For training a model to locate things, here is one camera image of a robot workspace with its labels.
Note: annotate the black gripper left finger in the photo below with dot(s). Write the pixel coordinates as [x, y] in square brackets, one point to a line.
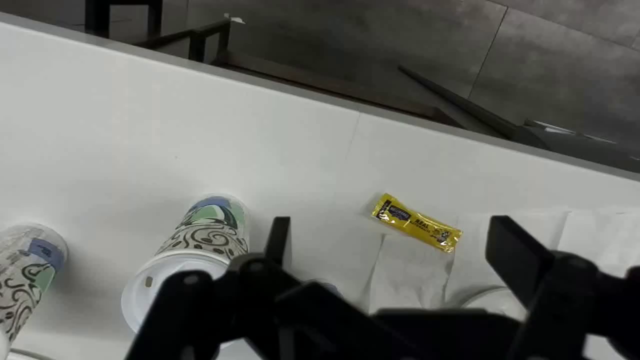
[278, 240]

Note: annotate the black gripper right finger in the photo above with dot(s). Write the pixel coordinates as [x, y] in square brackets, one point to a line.
[516, 257]

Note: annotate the patterned paper cup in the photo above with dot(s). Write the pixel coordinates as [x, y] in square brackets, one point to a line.
[210, 235]
[31, 258]

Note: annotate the yellow sauce packet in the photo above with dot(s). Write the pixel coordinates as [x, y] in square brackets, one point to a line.
[393, 212]

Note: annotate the white paper napkin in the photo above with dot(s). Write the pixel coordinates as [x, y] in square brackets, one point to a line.
[411, 275]

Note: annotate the dark chair frame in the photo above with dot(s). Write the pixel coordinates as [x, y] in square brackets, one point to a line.
[210, 45]

